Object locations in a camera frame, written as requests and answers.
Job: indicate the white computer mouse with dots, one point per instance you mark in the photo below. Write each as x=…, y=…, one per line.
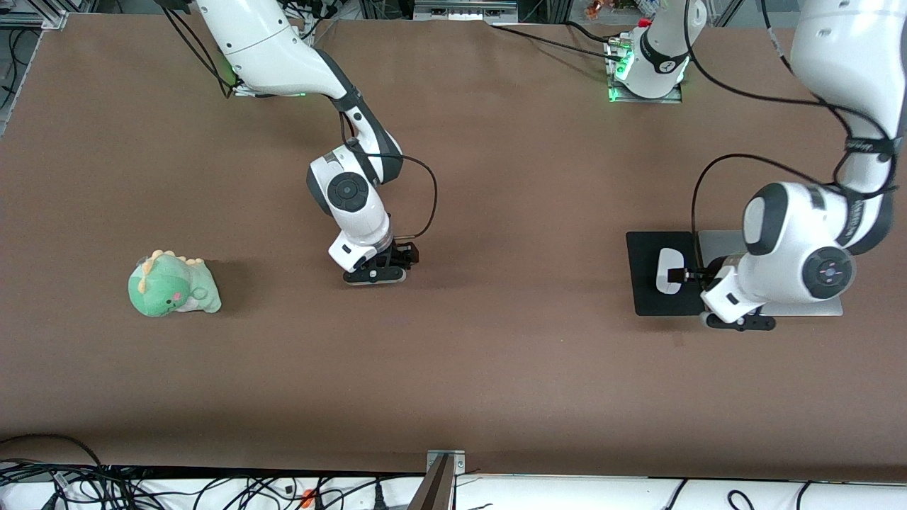
x=665, y=280

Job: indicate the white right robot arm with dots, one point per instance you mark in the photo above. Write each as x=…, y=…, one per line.
x=269, y=42

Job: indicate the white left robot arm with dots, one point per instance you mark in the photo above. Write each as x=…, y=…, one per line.
x=786, y=234

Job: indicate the black mouse pad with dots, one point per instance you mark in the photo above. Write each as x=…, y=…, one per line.
x=641, y=283

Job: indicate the silver closed laptop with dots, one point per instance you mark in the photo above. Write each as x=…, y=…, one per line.
x=716, y=244

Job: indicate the green dinosaur plush toy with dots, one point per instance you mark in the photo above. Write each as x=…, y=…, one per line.
x=170, y=287

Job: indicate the black power plug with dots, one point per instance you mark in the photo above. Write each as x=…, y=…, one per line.
x=379, y=497

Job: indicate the silver metal box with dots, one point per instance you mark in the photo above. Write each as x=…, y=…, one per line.
x=464, y=10

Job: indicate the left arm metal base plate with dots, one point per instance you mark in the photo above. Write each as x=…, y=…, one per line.
x=673, y=98

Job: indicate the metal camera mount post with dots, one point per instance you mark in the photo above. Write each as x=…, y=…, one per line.
x=443, y=489

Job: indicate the aluminium frame profile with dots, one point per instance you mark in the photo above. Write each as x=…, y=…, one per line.
x=35, y=10

